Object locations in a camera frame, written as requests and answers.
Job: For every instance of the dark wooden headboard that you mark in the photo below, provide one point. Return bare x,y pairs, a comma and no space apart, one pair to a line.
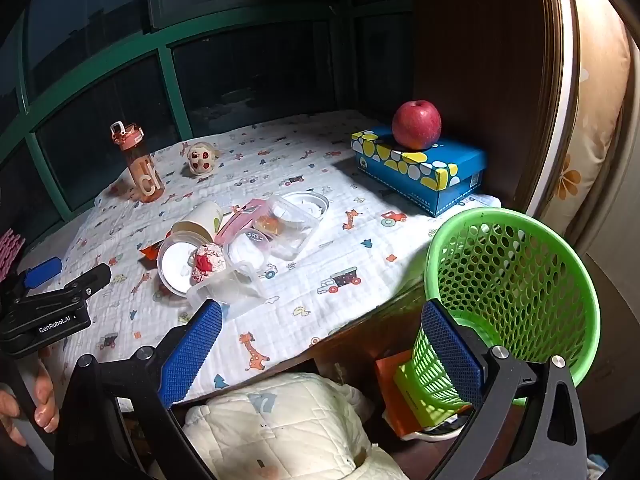
475,35

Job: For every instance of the orange box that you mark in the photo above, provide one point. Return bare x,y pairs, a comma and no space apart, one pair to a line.
395,390

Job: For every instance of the small cream toy figure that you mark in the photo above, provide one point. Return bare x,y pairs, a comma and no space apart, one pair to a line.
201,159

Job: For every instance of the small round clear lid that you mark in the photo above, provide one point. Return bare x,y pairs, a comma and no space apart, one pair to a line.
247,250

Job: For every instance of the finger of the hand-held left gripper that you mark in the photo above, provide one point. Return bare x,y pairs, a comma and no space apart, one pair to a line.
42,270
87,280

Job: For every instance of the orange snack packet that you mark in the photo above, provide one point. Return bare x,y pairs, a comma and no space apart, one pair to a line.
150,251

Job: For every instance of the red-stained tissue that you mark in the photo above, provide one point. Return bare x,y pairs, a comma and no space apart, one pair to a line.
207,262

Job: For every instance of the orange water bottle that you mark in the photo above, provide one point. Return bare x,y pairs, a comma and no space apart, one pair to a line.
145,170

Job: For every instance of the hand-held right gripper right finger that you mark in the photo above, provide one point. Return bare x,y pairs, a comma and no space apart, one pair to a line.
450,350

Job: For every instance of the red apple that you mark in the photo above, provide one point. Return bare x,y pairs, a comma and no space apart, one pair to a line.
416,125

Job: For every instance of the green plastic mesh basket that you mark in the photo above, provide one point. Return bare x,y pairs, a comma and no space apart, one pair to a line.
515,280

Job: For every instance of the pink knobbly mat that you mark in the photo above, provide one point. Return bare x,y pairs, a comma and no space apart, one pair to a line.
10,250

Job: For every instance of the green window frame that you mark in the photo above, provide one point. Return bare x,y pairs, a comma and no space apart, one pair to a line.
167,75

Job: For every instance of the white plastic wrapper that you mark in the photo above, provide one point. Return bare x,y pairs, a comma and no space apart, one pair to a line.
235,290

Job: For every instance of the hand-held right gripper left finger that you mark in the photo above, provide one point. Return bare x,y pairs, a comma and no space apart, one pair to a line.
192,350

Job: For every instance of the floral pillow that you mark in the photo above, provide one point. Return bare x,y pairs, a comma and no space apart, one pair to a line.
595,110

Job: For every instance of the person's left hand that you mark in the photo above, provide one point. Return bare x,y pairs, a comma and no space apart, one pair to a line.
47,405

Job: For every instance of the printed blanket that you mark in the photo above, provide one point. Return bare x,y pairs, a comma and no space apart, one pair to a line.
325,240

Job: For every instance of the cream cabinet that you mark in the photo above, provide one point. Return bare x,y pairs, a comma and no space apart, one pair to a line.
615,310

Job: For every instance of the large round white lid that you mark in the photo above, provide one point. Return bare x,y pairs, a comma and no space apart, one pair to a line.
175,265

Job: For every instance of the pink packet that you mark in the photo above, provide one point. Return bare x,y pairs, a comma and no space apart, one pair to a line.
240,217

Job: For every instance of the blue spotted tissue box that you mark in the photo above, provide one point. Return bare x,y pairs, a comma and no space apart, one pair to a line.
430,175

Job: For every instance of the round clear plastic tub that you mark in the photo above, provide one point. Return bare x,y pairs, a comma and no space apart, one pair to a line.
312,202

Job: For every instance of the clear food container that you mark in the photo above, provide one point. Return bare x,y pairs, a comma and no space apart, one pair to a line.
290,230

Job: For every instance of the white paper cup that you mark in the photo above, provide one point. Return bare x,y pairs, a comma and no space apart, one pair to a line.
200,220

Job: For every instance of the white quilted cloth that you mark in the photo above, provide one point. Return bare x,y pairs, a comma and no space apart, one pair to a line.
280,425

